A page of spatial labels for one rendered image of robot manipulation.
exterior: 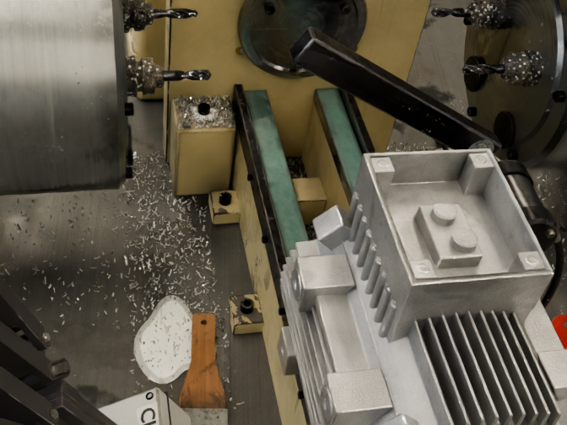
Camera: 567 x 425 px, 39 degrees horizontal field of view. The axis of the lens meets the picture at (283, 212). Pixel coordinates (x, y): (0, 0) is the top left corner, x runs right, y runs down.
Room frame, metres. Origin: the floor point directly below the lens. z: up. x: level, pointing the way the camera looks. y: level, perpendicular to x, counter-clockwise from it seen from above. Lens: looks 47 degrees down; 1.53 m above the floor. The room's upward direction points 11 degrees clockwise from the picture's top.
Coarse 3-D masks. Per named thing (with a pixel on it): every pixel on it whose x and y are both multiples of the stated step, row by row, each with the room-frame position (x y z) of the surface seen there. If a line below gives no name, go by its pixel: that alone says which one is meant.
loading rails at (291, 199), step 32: (256, 96) 0.76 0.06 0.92; (320, 96) 0.78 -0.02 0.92; (352, 96) 0.78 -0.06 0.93; (256, 128) 0.70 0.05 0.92; (320, 128) 0.75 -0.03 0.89; (352, 128) 0.74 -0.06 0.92; (256, 160) 0.64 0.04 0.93; (320, 160) 0.73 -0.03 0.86; (352, 160) 0.68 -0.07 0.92; (224, 192) 0.68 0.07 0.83; (256, 192) 0.61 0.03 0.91; (288, 192) 0.61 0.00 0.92; (320, 192) 0.69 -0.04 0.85; (352, 192) 0.63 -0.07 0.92; (256, 224) 0.59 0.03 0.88; (288, 224) 0.57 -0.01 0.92; (256, 256) 0.57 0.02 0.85; (288, 256) 0.52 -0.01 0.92; (256, 288) 0.55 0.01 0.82; (256, 320) 0.51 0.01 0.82; (288, 384) 0.41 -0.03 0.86; (288, 416) 0.40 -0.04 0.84
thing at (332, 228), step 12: (324, 216) 0.43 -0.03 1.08; (336, 216) 0.42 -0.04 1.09; (324, 228) 0.42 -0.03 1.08; (336, 228) 0.42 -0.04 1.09; (348, 228) 0.42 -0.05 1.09; (324, 240) 0.41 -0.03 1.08; (336, 240) 0.42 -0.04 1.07; (564, 408) 0.30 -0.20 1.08; (396, 420) 0.26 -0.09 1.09; (408, 420) 0.26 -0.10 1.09; (564, 420) 0.29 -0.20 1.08
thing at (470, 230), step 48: (384, 192) 0.43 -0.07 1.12; (432, 192) 0.44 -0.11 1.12; (480, 192) 0.45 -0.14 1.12; (384, 240) 0.37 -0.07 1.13; (432, 240) 0.39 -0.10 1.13; (480, 240) 0.40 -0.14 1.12; (528, 240) 0.39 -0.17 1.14; (384, 288) 0.35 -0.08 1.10; (432, 288) 0.33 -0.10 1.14; (480, 288) 0.34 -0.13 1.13; (528, 288) 0.35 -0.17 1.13; (384, 336) 0.33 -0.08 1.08
